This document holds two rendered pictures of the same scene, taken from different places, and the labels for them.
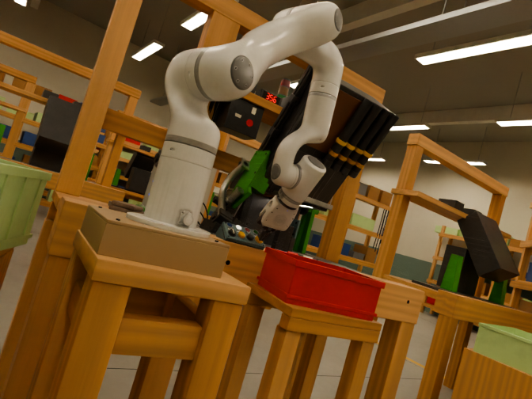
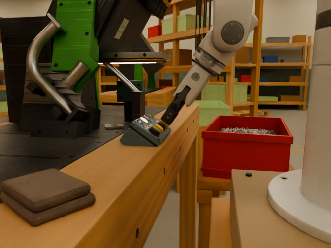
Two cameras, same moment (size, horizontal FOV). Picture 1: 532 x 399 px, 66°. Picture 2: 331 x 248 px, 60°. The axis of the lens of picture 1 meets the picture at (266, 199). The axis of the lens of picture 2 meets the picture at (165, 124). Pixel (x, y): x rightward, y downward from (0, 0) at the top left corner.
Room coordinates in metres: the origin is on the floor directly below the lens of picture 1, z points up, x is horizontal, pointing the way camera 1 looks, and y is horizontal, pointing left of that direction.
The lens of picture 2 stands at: (0.90, 0.55, 1.06)
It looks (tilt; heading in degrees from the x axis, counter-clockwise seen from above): 10 degrees down; 311
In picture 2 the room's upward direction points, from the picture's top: straight up
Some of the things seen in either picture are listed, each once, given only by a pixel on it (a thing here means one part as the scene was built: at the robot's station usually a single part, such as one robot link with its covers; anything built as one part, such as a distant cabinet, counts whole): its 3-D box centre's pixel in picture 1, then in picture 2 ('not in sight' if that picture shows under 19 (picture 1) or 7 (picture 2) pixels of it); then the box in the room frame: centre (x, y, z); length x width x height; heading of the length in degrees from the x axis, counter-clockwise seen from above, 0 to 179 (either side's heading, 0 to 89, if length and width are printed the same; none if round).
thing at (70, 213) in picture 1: (275, 273); (157, 148); (1.51, -0.11, 0.82); 1.50 x 0.14 x 0.15; 120
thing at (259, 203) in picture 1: (264, 205); (54, 72); (1.92, 0.00, 1.07); 0.30 x 0.18 x 0.34; 120
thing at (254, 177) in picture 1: (257, 175); (79, 36); (1.66, 0.06, 1.17); 0.13 x 0.12 x 0.20; 120
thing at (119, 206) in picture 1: (127, 208); (47, 191); (1.23, 0.39, 0.91); 0.10 x 0.08 x 0.03; 178
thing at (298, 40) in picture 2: not in sight; (253, 73); (4.84, -8.16, 1.12); 3.16 x 0.54 x 2.24; 34
